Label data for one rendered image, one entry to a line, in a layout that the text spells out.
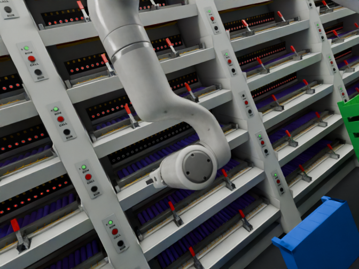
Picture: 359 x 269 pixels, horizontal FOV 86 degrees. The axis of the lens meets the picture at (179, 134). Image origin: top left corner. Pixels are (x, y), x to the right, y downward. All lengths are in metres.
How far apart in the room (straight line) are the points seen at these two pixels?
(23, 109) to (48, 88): 0.09
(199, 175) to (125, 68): 0.24
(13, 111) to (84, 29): 0.34
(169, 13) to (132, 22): 0.50
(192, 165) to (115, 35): 0.27
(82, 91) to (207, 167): 0.50
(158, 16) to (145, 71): 0.53
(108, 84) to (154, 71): 0.36
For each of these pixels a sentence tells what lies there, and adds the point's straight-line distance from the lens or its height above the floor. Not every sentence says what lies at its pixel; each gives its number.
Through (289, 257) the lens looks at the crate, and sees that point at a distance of 0.81.
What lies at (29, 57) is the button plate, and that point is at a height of 1.05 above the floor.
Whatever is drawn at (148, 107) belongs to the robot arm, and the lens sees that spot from 0.38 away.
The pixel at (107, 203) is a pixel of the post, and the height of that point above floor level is 0.55.
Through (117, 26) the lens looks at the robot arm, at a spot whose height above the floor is 0.90.
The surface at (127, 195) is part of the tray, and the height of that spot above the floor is 0.54.
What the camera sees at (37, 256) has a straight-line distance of 0.77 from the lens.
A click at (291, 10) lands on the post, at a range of 1.53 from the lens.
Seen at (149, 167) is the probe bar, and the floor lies 0.58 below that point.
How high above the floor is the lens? 0.70
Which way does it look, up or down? 4 degrees down
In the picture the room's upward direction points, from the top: 24 degrees counter-clockwise
